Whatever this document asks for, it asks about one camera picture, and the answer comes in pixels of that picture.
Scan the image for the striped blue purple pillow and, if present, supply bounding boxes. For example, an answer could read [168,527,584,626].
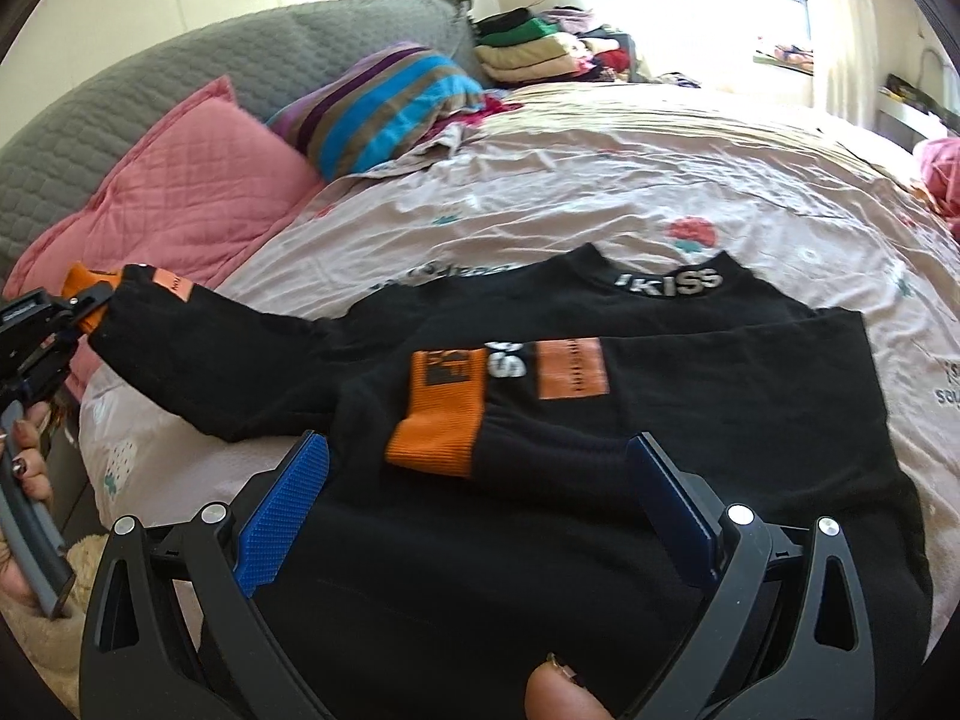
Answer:
[267,43,483,182]

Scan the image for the left hand painted nails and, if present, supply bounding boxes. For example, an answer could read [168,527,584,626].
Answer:
[0,400,56,608]

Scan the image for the right hand thumb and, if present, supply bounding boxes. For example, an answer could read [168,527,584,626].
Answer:
[524,653,612,720]

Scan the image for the pink quilted pillow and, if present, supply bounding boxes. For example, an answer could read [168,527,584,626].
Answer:
[3,74,326,403]

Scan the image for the stack of folded clothes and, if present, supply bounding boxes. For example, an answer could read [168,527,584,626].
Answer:
[473,7,643,88]

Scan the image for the white sheer curtain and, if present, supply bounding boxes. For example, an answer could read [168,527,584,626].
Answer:
[807,0,918,128]

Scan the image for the grey quilted headboard cover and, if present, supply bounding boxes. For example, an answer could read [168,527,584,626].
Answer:
[2,0,490,281]

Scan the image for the black sweater orange cuffs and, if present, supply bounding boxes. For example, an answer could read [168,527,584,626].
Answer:
[89,245,932,718]

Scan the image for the pink strawberry print bedsheet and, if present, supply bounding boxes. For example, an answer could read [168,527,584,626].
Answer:
[60,86,958,661]

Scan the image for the red crumpled garment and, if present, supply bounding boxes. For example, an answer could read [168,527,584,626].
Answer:
[423,89,523,140]

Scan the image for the pink crumpled blanket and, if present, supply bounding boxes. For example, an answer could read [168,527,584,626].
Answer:
[914,137,960,241]

